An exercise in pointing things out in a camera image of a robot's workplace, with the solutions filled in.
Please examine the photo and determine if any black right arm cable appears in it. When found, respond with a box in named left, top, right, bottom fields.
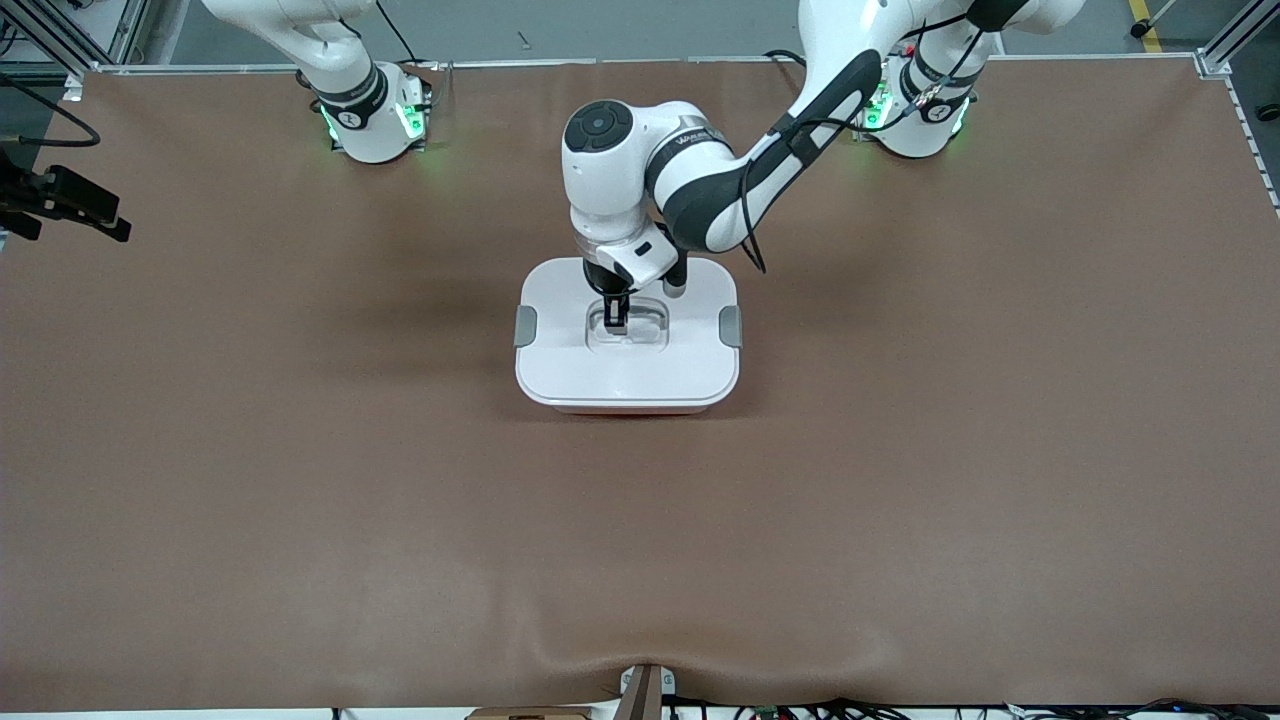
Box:
left=0, top=72, right=103, bottom=148

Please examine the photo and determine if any black right base cable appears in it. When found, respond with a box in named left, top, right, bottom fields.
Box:
left=375, top=0, right=419, bottom=66

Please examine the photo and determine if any white plastic box lid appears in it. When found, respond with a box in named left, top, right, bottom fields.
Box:
left=514, top=257, right=743, bottom=411

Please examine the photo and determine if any aluminium frame post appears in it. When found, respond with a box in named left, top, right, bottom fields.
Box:
left=1195, top=0, right=1280, bottom=79
left=0, top=0, right=191, bottom=76

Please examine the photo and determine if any silver table edge rail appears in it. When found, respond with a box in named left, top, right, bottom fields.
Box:
left=95, top=55, right=1231, bottom=77

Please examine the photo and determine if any white dashed edge strip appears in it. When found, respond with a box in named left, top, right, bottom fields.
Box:
left=1225, top=78, right=1280, bottom=216

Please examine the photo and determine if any brown table mat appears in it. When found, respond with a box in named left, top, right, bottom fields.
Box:
left=0, top=55, right=1280, bottom=713

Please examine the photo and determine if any metal table clamp bracket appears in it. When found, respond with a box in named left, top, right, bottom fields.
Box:
left=618, top=663, right=678, bottom=720

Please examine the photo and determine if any grey rod with black foot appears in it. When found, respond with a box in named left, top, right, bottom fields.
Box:
left=1130, top=0, right=1181, bottom=39

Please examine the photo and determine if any pink plastic storage box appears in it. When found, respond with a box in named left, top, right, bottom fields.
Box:
left=550, top=403, right=706, bottom=417

